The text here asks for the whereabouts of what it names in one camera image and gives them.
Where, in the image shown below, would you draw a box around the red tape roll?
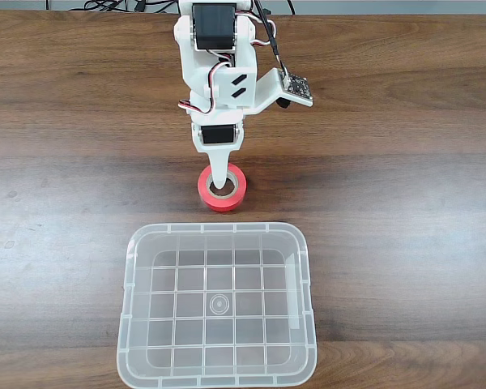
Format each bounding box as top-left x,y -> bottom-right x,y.
197,164 -> 248,214

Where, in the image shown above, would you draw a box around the clear plastic box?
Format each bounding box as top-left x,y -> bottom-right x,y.
116,221 -> 319,388

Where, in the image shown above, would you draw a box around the white red servo wires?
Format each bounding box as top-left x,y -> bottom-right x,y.
177,11 -> 277,115

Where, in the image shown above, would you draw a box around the black camera cable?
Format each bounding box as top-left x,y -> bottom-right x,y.
254,0 -> 288,75

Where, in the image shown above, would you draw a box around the black cable bundle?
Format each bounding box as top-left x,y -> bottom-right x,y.
68,0 -> 179,13

